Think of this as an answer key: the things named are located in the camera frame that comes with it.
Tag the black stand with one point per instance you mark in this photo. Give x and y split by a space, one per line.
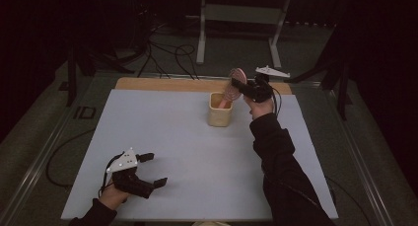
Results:
74 74
341 81

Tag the pale yellow square cup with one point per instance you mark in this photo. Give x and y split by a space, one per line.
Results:
219 115

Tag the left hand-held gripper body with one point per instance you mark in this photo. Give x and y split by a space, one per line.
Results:
129 181

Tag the pink hairbrush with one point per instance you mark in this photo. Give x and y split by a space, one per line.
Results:
231 86

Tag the person's left hand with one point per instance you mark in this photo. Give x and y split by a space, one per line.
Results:
113 196

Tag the metal floor rail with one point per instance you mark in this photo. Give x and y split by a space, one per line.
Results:
361 166
36 166

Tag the grey metal stand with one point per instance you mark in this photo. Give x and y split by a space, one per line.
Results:
241 14

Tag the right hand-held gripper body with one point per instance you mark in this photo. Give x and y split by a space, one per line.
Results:
259 88

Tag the person's right hand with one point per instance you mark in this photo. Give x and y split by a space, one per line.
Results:
261 108

